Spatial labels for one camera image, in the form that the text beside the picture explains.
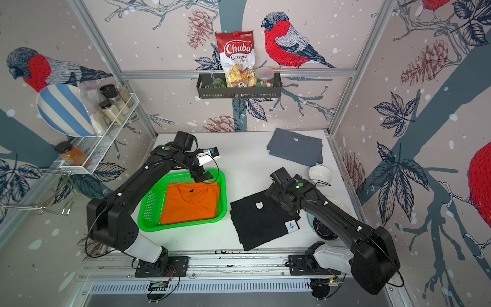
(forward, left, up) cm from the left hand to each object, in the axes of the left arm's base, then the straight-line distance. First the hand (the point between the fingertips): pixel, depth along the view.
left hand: (210, 161), depth 84 cm
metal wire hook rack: (-16, +46, +14) cm, 51 cm away
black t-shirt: (-19, -22, -19) cm, 34 cm away
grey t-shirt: (+24, -46, -19) cm, 55 cm away
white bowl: (+3, -55, -16) cm, 57 cm away
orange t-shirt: (-12, +13, -17) cm, 25 cm away
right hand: (-12, -28, -9) cm, 32 cm away
